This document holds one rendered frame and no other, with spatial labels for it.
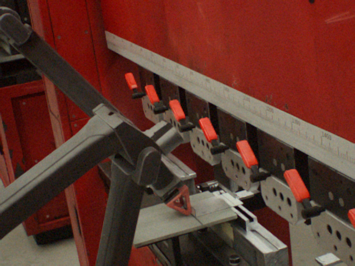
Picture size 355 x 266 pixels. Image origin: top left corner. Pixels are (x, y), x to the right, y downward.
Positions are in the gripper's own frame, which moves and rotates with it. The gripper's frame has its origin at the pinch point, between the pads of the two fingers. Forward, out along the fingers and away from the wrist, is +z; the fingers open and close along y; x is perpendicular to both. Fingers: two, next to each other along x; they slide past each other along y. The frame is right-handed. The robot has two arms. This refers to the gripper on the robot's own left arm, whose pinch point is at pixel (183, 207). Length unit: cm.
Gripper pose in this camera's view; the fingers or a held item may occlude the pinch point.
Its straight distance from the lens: 176.0
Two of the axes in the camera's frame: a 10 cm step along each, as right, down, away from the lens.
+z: 5.4, 7.3, 4.1
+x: -7.6, 6.4, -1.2
